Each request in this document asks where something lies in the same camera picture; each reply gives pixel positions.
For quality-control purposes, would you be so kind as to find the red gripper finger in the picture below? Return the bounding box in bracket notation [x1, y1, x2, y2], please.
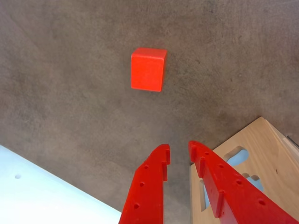
[188, 140, 299, 224]
[118, 143, 171, 224]

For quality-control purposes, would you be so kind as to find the red cube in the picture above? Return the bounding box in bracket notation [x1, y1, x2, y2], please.
[130, 47, 168, 92]

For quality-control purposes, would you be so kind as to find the wooden shape sorter box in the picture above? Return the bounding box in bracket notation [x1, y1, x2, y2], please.
[189, 116, 299, 224]

